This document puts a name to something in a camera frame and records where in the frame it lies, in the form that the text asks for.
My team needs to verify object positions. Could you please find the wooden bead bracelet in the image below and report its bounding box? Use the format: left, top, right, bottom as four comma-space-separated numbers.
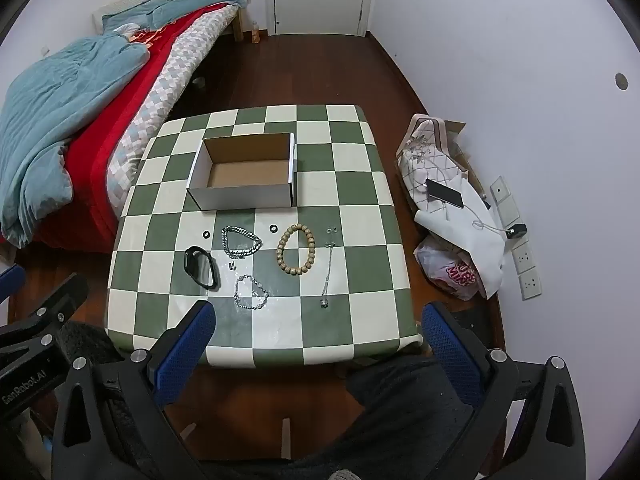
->
276, 223, 318, 276

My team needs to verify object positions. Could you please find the white plastic bag red print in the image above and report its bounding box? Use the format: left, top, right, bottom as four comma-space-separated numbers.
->
414, 237, 483, 302

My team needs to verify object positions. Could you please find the thick silver chain bracelet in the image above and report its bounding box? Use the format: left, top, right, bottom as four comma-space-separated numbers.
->
221, 225, 263, 260

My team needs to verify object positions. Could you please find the green white checkered tablecloth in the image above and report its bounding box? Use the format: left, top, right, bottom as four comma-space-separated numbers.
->
104, 104, 423, 368

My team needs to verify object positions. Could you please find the black phone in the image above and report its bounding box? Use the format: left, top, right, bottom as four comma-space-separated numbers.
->
426, 178, 465, 209

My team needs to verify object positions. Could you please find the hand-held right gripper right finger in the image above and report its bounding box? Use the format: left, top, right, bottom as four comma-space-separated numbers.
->
421, 301, 587, 480

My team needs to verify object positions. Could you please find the white charging cable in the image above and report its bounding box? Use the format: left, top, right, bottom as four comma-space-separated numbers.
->
470, 205, 510, 235

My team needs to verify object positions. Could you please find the person's left leg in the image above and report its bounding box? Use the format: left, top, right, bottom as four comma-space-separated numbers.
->
60, 319, 166, 480

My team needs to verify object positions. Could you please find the thin silver pendant necklace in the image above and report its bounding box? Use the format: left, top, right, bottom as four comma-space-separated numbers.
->
320, 241, 337, 308

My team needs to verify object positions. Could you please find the person's right leg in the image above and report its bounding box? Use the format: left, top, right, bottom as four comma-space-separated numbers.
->
300, 352, 506, 480

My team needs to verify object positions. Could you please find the bed with blue blanket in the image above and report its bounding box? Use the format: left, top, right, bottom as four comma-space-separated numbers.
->
0, 0, 248, 248

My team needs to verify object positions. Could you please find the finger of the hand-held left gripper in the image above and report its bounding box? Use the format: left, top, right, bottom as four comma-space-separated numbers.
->
0, 273, 91, 362
0, 265, 27, 305

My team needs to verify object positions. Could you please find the person's leg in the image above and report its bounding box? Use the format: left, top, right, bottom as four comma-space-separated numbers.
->
60, 319, 166, 480
300, 352, 506, 480

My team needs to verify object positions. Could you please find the red blanket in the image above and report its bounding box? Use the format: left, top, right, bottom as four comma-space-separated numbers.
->
32, 2, 236, 253

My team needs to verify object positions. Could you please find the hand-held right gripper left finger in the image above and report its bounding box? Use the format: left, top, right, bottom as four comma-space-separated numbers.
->
50, 299, 217, 480

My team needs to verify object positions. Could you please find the white cloth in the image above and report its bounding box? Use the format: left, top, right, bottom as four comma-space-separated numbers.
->
414, 180, 507, 300

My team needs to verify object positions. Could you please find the black wristband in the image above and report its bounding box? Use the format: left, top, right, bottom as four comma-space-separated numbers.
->
183, 245, 221, 291

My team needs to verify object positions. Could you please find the brown cardboard box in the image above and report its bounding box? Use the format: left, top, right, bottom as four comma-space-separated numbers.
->
442, 120, 485, 181

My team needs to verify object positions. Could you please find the grey white checkered mattress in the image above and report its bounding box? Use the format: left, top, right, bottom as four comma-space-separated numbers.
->
106, 6, 238, 218

